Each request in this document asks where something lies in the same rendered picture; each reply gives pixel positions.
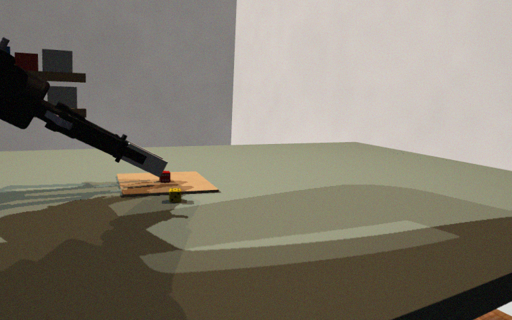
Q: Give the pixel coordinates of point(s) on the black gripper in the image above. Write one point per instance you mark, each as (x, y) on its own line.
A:
(21, 98)

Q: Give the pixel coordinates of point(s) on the yellow die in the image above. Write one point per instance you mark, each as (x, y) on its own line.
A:
(174, 195)

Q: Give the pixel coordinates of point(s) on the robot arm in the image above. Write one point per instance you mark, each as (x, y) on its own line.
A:
(6, 60)

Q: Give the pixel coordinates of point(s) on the tan flat mat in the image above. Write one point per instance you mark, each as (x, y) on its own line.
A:
(147, 184)

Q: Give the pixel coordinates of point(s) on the red die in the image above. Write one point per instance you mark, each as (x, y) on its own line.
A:
(165, 177)

